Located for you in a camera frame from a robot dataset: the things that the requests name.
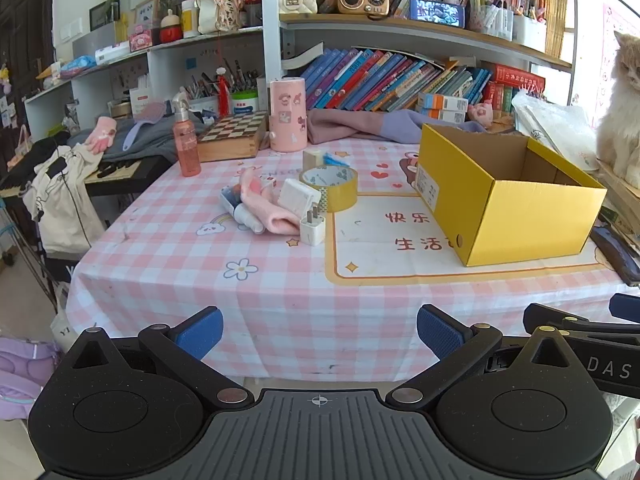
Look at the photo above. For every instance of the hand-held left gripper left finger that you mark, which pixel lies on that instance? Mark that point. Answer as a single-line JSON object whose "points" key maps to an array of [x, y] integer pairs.
{"points": [[200, 332]]}

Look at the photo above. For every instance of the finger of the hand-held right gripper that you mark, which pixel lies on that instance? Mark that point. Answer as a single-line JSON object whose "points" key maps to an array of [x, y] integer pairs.
{"points": [[545, 316], [627, 307]]}

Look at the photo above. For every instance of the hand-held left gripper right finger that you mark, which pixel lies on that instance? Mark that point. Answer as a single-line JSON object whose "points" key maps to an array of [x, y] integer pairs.
{"points": [[440, 332]]}

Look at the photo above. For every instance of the yellow cardboard box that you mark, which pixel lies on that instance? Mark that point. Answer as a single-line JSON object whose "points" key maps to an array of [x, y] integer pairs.
{"points": [[525, 225]]}

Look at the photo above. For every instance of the white spray bottle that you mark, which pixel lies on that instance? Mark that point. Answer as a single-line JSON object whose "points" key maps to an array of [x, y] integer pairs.
{"points": [[250, 219]]}

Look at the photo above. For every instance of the pink fluffy glove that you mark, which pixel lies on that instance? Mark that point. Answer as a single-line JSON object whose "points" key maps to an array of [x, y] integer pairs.
{"points": [[277, 217]]}

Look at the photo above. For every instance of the blue plastic piece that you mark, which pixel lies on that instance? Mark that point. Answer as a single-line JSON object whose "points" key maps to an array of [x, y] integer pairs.
{"points": [[334, 161]]}

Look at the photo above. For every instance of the dark pouch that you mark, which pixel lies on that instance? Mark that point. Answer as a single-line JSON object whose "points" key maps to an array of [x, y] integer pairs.
{"points": [[617, 255]]}

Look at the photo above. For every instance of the pink checked tablecloth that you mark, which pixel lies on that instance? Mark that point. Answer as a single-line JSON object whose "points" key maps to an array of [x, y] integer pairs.
{"points": [[250, 300]]}

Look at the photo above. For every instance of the brown cardboard carton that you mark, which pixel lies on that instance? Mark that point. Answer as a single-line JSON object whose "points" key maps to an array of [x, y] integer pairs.
{"points": [[620, 195]]}

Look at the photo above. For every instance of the small blue white tin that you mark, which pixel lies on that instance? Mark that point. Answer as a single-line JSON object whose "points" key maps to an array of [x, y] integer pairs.
{"points": [[231, 197]]}

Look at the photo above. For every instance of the white plug charger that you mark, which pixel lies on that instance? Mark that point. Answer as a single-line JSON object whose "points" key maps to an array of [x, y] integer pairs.
{"points": [[311, 232]]}

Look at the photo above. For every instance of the small white pink box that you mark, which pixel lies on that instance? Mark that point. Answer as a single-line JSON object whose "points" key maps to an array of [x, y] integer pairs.
{"points": [[270, 183]]}

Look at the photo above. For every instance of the yellow tape roll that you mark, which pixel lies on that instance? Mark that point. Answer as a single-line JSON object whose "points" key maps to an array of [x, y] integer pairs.
{"points": [[345, 197]]}

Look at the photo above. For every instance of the white power adapter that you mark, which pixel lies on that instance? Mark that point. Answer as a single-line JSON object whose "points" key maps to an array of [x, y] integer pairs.
{"points": [[297, 195]]}

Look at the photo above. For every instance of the electric keyboard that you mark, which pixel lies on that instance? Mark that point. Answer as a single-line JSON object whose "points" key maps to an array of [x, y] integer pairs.
{"points": [[120, 172]]}

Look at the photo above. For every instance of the purple backpack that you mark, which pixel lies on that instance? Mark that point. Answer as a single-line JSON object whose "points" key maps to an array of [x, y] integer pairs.
{"points": [[25, 370]]}

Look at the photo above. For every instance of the orange white cat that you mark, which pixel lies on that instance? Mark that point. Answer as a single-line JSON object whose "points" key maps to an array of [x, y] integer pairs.
{"points": [[622, 125]]}

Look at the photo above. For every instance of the pink spray bottle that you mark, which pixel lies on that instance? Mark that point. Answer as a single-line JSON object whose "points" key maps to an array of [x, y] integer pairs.
{"points": [[186, 150]]}

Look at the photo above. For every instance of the white tote bag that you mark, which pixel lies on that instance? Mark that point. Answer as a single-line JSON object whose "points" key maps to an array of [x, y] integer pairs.
{"points": [[60, 210]]}

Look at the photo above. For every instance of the pile of white papers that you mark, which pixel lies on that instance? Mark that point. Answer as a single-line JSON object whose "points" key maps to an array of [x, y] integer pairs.
{"points": [[555, 125]]}

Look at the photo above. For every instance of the grey garment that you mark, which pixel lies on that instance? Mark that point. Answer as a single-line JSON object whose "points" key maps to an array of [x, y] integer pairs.
{"points": [[150, 140]]}

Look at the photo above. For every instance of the wooden chessboard box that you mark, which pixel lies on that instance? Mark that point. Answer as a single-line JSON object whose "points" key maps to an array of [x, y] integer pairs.
{"points": [[235, 130]]}

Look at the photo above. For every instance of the pink pig plush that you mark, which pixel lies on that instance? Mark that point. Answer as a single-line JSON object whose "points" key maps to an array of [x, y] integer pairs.
{"points": [[481, 112]]}

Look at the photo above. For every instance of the orange white carton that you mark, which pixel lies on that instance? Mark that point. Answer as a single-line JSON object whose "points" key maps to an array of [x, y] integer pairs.
{"points": [[440, 116], [442, 101]]}

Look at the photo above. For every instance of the pink knitted glove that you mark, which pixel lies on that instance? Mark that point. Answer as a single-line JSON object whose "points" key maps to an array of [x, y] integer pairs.
{"points": [[102, 135]]}

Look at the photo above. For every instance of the purple hair brush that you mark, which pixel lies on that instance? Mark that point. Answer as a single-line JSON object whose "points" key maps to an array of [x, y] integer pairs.
{"points": [[150, 112]]}

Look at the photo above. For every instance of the pink purple cloth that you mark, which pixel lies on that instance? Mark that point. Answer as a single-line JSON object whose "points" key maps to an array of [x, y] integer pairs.
{"points": [[350, 125]]}

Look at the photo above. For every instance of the green white pen cup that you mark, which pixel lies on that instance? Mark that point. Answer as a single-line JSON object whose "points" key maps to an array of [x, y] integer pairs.
{"points": [[244, 102]]}

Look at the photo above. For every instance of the thick red dictionary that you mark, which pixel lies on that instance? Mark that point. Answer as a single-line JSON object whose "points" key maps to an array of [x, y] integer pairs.
{"points": [[520, 79]]}

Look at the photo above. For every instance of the pink cylinder with stickers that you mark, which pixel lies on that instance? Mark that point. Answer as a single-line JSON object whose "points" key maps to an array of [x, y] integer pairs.
{"points": [[287, 110]]}

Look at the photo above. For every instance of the red hanging tassel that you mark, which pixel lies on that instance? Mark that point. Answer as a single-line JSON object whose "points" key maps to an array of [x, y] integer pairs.
{"points": [[223, 90]]}

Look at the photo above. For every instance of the row of colourful books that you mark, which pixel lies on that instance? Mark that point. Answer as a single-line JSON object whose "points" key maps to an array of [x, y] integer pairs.
{"points": [[380, 80]]}

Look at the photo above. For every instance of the white storage box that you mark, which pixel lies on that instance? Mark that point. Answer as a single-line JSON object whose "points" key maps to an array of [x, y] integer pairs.
{"points": [[529, 32]]}

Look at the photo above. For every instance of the row of yellow notebooks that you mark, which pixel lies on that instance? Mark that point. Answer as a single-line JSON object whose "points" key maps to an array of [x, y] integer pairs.
{"points": [[555, 25]]}

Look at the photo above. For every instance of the white holder with markers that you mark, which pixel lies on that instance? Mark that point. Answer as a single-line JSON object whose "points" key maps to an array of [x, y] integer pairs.
{"points": [[492, 20]]}

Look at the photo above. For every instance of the red apple-shaped bottle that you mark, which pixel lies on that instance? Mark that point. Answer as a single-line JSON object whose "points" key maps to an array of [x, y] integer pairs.
{"points": [[171, 32]]}

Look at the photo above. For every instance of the white shelf unit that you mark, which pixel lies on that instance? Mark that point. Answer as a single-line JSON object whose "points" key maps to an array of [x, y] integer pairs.
{"points": [[272, 35]]}

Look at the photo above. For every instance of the white jar yellow label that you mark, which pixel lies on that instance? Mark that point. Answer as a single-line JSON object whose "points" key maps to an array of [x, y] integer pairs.
{"points": [[190, 20]]}

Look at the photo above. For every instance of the phone with lit screen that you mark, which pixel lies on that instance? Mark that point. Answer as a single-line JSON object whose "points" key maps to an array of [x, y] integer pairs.
{"points": [[437, 12]]}

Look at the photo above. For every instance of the white bunny bag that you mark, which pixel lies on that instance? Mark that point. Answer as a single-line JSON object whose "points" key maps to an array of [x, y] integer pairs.
{"points": [[215, 10]]}

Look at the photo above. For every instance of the wooden radio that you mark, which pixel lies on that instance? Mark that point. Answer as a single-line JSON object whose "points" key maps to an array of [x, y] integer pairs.
{"points": [[360, 2]]}

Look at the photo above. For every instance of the pink wall poster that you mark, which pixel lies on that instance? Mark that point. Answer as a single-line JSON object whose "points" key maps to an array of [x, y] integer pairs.
{"points": [[606, 25]]}

